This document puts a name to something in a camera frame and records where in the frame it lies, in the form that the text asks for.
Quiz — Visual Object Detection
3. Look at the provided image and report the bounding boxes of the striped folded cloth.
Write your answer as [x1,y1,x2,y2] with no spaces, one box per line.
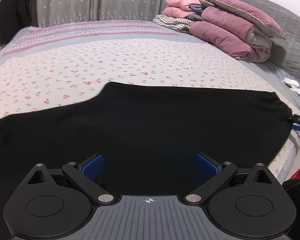
[152,15,192,34]

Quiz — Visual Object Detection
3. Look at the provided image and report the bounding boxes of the black pants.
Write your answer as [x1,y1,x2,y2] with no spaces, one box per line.
[0,82,292,239]

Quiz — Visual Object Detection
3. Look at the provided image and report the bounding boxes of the cherry print bed sheet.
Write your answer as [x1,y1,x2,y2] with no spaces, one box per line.
[0,21,300,181]

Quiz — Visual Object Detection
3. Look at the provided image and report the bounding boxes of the pink folded blanket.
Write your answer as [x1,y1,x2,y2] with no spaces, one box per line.
[162,0,206,21]

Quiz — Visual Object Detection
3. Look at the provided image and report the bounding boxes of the black hanging garment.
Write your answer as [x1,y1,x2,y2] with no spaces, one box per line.
[0,0,38,46]

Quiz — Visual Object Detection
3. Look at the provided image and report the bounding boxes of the mauve grey folded comforter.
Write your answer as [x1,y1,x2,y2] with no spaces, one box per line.
[189,7,272,63]

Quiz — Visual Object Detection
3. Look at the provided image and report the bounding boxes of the grey quilted pillow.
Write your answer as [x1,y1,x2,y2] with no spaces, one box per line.
[239,0,300,81]

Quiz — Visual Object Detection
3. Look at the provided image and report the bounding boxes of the white paper on bed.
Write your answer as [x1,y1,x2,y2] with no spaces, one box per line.
[283,77,300,96]

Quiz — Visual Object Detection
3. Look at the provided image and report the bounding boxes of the mauve velvet pillow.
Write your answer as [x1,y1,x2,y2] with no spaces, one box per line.
[208,0,286,39]

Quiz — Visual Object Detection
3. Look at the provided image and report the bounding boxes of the grey patterned curtain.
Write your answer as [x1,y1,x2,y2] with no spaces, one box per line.
[36,0,165,28]

